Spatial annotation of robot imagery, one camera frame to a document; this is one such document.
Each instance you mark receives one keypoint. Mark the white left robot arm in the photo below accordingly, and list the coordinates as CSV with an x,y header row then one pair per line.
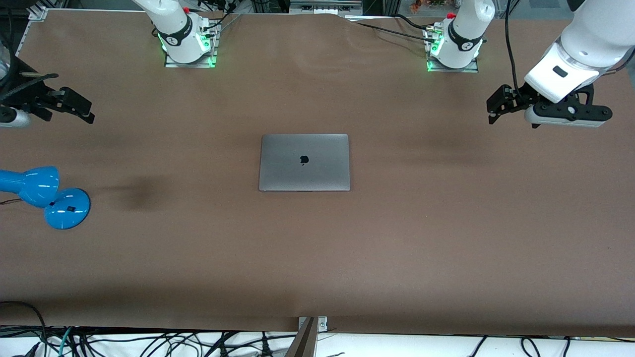
x,y
585,39

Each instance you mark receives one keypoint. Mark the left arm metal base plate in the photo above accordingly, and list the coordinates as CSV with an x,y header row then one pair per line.
x,y
454,70

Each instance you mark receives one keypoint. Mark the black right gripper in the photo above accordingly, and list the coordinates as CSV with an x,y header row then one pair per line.
x,y
21,95

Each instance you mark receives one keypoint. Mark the small aluminium corner bracket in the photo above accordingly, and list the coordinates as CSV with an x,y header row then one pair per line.
x,y
37,13

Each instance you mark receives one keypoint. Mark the dark metal strut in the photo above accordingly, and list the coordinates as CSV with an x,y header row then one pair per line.
x,y
303,344

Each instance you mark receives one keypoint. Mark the metal table edge bracket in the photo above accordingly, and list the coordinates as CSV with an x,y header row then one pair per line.
x,y
322,325

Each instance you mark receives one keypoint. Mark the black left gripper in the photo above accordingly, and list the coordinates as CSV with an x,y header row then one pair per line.
x,y
525,98

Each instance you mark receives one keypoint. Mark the silver grey laptop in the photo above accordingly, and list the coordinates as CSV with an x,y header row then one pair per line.
x,y
317,173

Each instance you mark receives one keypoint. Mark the grey equipment box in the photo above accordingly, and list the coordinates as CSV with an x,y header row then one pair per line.
x,y
322,6

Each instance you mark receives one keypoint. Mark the blue desk lamp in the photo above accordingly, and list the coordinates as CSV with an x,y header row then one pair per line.
x,y
67,208

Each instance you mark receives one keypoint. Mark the orange flowers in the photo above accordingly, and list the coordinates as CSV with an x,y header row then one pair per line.
x,y
416,5

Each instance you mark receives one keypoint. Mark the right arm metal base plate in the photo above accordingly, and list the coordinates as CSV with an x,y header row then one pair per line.
x,y
191,65

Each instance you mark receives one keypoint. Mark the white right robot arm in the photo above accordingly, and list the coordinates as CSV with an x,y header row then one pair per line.
x,y
173,29

